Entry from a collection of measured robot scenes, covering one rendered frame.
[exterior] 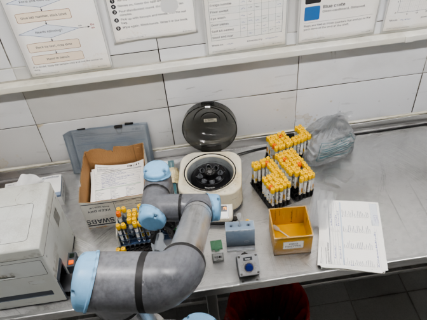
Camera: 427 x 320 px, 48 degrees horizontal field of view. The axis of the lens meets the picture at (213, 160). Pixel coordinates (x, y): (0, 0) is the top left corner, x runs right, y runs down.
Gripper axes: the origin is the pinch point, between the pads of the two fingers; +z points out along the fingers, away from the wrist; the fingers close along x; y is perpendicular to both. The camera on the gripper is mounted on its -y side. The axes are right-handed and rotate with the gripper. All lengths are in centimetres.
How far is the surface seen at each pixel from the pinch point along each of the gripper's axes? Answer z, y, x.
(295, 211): 5.5, 27.5, 36.7
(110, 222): 10.6, -29.5, -1.1
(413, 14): -40, 35, 107
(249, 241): 9.5, 19.3, 19.4
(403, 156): 14, 47, 92
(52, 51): -44, -59, 18
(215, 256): 8.6, 13.4, 7.5
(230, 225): 2.7, 12.8, 17.6
